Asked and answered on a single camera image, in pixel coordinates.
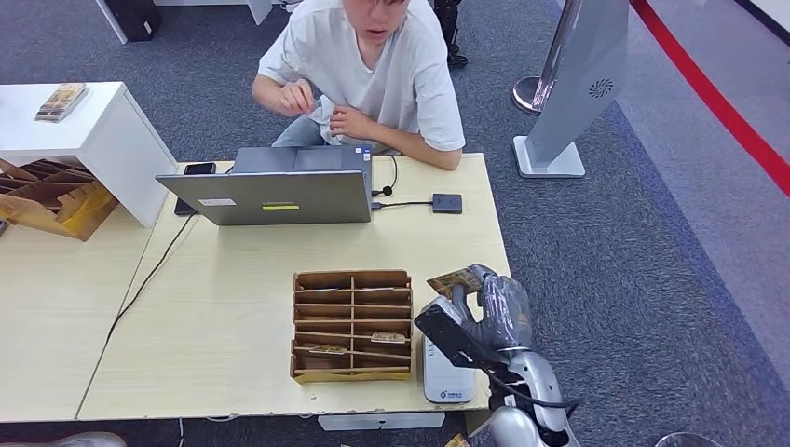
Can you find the person's right hand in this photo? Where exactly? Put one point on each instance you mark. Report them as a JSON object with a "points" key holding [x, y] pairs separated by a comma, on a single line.
{"points": [[296, 98]]}

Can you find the person's left hand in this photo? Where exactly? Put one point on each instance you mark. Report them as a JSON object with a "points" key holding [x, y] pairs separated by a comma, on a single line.
{"points": [[352, 123]]}

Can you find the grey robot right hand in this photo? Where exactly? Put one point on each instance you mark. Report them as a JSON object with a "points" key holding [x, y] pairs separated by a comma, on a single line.
{"points": [[503, 314]]}

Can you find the golden ID card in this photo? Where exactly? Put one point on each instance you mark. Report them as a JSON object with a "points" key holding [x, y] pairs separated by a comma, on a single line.
{"points": [[453, 282]]}

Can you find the golden hotel key card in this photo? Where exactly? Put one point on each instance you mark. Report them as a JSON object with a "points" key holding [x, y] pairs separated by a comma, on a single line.
{"points": [[387, 337], [327, 350]]}

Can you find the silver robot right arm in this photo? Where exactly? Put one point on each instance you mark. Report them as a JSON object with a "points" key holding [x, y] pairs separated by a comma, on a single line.
{"points": [[531, 376]]}

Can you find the person's left forearm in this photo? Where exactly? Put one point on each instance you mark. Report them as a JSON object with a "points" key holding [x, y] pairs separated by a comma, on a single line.
{"points": [[419, 148]]}

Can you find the person's right forearm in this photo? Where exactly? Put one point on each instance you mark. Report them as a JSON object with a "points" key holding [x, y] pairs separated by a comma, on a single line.
{"points": [[265, 92]]}

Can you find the person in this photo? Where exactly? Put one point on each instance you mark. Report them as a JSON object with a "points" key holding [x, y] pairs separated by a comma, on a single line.
{"points": [[382, 68]]}

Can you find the white card reader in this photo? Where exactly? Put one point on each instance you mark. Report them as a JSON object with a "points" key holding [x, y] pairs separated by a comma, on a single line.
{"points": [[447, 382]]}

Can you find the golden card scrap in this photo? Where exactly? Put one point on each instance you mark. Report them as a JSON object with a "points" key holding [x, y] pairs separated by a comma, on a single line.
{"points": [[458, 441]]}

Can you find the wooden card rack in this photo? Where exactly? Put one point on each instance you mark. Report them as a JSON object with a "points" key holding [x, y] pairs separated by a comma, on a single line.
{"points": [[352, 321]]}

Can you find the white power strip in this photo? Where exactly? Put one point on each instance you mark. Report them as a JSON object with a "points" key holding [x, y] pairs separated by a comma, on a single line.
{"points": [[290, 5]]}

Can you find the white desk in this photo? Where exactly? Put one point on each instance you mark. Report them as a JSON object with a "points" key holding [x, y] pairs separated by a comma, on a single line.
{"points": [[259, 9]]}

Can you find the grey laptop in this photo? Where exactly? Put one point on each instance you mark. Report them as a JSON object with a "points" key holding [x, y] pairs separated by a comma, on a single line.
{"points": [[278, 197]]}

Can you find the wooden table leg panel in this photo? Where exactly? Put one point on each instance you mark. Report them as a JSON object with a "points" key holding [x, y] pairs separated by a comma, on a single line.
{"points": [[476, 422]]}

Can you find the black smartphone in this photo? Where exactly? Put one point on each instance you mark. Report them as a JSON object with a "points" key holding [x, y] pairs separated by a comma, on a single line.
{"points": [[199, 168]]}

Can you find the small black hub box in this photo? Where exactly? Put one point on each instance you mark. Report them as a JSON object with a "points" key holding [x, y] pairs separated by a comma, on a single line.
{"points": [[447, 203]]}

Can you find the white drawer box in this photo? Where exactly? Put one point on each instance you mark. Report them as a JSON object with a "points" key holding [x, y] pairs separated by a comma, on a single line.
{"points": [[381, 421]]}

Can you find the white cabinet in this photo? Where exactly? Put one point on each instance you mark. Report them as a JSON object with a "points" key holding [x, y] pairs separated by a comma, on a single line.
{"points": [[111, 142]]}

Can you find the clear glass rim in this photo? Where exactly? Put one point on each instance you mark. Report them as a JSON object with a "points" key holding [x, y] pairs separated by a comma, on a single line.
{"points": [[685, 439]]}

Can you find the grey kiosk stand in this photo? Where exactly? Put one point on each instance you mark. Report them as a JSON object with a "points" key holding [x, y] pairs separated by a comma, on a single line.
{"points": [[580, 80]]}

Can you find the brown cardboard rack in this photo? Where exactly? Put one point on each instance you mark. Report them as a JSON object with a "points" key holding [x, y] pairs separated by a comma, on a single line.
{"points": [[55, 203]]}

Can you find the pale grey shell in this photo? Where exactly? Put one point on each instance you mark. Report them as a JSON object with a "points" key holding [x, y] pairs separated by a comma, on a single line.
{"points": [[80, 440]]}

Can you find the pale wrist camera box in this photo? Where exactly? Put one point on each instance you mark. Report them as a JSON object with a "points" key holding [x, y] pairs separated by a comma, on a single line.
{"points": [[439, 324]]}

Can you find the chrome stanchion post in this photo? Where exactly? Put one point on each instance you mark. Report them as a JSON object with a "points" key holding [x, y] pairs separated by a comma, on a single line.
{"points": [[529, 92]]}

